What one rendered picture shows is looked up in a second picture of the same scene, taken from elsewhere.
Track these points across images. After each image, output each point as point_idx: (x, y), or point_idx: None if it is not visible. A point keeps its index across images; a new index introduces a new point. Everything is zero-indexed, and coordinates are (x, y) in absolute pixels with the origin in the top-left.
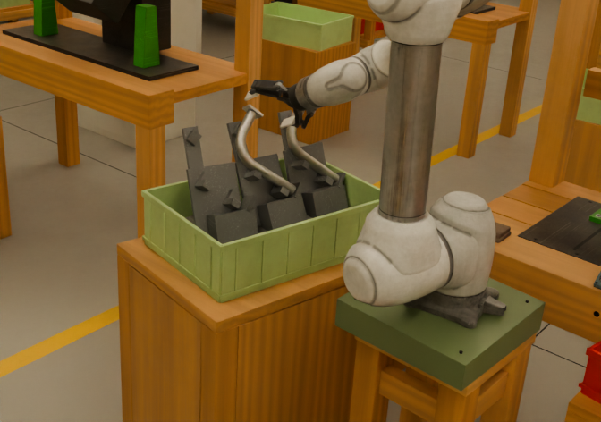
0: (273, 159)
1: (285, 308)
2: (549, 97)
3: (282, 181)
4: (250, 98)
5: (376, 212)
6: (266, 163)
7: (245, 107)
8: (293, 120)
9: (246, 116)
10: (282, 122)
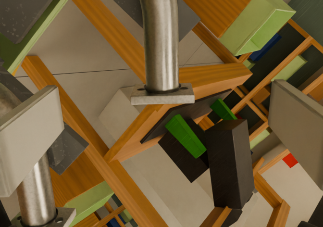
0: (12, 18)
1: None
2: None
3: None
4: (293, 94)
5: None
6: None
7: (191, 87)
8: (2, 154)
9: (177, 61)
10: (59, 110)
